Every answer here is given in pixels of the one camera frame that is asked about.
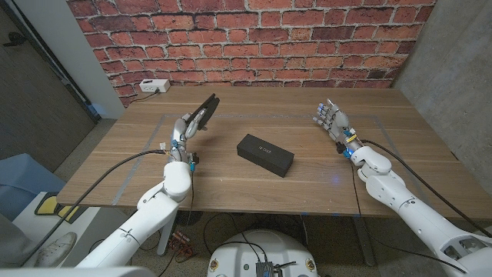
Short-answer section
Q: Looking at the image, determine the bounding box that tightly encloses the red brick print backdrop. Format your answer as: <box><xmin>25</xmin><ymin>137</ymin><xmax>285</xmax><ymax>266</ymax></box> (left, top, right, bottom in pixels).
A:
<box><xmin>65</xmin><ymin>0</ymin><xmax>437</xmax><ymax>108</ymax></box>

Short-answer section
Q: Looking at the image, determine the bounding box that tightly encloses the thin black left wrist cable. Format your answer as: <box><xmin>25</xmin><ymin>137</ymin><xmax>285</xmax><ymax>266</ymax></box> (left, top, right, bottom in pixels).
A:
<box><xmin>156</xmin><ymin>170</ymin><xmax>194</xmax><ymax>277</ymax></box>

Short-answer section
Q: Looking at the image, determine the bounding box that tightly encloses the dark grey panelled door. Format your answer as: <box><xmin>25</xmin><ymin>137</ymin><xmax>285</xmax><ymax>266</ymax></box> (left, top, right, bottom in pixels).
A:
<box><xmin>0</xmin><ymin>5</ymin><xmax>98</xmax><ymax>173</ymax></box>

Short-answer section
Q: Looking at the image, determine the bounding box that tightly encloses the grey table leg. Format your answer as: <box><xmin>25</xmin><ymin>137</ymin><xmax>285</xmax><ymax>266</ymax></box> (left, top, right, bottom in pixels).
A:
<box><xmin>157</xmin><ymin>219</ymin><xmax>175</xmax><ymax>257</ymax></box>
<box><xmin>353</xmin><ymin>217</ymin><xmax>376</xmax><ymax>267</ymax></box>

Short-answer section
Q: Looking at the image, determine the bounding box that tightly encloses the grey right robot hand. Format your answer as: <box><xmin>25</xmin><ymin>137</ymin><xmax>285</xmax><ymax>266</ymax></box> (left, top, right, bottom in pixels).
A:
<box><xmin>313</xmin><ymin>98</ymin><xmax>364</xmax><ymax>155</ymax></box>

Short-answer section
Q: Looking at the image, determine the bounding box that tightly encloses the black round floor grille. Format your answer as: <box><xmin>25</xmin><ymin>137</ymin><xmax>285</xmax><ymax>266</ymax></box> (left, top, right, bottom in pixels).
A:
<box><xmin>177</xmin><ymin>210</ymin><xmax>204</xmax><ymax>227</ymax></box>

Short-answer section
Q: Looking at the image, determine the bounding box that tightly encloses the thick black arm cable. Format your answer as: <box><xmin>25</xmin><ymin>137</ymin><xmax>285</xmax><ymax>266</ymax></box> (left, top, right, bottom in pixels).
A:
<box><xmin>19</xmin><ymin>149</ymin><xmax>170</xmax><ymax>267</ymax></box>
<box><xmin>362</xmin><ymin>139</ymin><xmax>492</xmax><ymax>238</ymax></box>

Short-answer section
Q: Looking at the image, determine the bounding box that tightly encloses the blue seat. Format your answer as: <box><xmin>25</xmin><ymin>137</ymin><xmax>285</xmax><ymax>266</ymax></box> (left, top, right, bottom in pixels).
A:
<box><xmin>0</xmin><ymin>152</ymin><xmax>67</xmax><ymax>222</ymax></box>

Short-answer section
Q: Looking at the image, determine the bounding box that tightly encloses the black rectangular box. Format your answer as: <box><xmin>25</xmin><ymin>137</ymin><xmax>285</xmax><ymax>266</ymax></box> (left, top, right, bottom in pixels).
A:
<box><xmin>236</xmin><ymin>133</ymin><xmax>295</xmax><ymax>179</ymax></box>

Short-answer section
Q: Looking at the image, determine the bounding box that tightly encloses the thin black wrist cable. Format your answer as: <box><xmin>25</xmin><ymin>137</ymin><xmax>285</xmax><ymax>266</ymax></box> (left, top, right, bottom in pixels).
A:
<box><xmin>350</xmin><ymin>159</ymin><xmax>469</xmax><ymax>274</ymax></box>
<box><xmin>156</xmin><ymin>170</ymin><xmax>194</xmax><ymax>277</ymax></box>

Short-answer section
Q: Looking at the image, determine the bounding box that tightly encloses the grey module on robot base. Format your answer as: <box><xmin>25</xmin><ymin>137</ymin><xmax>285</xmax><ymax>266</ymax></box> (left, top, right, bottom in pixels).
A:
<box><xmin>255</xmin><ymin>261</ymin><xmax>286</xmax><ymax>277</ymax></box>

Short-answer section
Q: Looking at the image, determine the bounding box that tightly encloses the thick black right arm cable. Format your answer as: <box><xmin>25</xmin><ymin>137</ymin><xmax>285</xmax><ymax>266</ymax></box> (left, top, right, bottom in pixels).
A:
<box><xmin>362</xmin><ymin>139</ymin><xmax>492</xmax><ymax>238</ymax></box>

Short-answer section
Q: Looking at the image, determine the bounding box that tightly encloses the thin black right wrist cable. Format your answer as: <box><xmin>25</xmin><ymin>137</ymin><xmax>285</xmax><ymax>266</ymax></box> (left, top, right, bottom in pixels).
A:
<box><xmin>350</xmin><ymin>159</ymin><xmax>469</xmax><ymax>274</ymax></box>

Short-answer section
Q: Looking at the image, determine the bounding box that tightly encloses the black door handle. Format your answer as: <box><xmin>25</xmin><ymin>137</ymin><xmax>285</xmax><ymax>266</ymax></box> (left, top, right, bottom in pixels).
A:
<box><xmin>2</xmin><ymin>31</ymin><xmax>28</xmax><ymax>48</ymax></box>

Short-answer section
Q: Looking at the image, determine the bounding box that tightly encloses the white power strip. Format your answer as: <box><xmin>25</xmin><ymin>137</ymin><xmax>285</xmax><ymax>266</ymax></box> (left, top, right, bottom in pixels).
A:
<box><xmin>138</xmin><ymin>78</ymin><xmax>171</xmax><ymax>94</ymax></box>

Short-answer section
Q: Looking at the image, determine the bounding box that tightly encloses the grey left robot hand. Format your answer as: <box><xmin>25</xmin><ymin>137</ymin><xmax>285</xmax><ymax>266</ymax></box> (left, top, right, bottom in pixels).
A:
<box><xmin>168</xmin><ymin>109</ymin><xmax>211</xmax><ymax>165</ymax></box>

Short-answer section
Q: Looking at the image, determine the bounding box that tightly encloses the person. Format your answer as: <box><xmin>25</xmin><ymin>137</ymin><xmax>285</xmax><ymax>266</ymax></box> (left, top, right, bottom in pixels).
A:
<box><xmin>0</xmin><ymin>213</ymin><xmax>78</xmax><ymax>269</ymax></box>

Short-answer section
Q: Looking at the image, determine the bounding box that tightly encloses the white yellow black floor mat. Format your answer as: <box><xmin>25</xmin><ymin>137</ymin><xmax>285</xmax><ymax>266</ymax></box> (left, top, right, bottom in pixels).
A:
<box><xmin>13</xmin><ymin>191</ymin><xmax>101</xmax><ymax>267</ymax></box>

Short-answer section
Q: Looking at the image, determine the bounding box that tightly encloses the black power strip cable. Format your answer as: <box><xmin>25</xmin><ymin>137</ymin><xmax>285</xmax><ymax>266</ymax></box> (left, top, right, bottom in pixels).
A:
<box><xmin>129</xmin><ymin>90</ymin><xmax>159</xmax><ymax>104</ymax></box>

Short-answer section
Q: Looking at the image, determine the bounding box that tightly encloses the black stapler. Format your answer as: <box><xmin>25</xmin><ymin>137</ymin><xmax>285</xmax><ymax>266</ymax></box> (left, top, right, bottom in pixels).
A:
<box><xmin>184</xmin><ymin>93</ymin><xmax>221</xmax><ymax>132</ymax></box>

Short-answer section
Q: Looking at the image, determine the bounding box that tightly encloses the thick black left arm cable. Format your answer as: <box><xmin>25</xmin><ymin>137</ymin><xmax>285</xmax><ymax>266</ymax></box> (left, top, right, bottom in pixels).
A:
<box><xmin>19</xmin><ymin>149</ymin><xmax>170</xmax><ymax>267</ymax></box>

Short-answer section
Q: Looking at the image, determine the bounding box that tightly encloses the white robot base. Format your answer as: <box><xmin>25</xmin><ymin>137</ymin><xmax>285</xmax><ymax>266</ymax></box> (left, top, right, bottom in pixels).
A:
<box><xmin>207</xmin><ymin>229</ymin><xmax>319</xmax><ymax>277</ymax></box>

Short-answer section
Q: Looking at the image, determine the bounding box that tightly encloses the orange wire bundle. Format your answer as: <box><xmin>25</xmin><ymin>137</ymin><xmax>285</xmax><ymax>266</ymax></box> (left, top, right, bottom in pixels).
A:
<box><xmin>168</xmin><ymin>229</ymin><xmax>193</xmax><ymax>259</ymax></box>

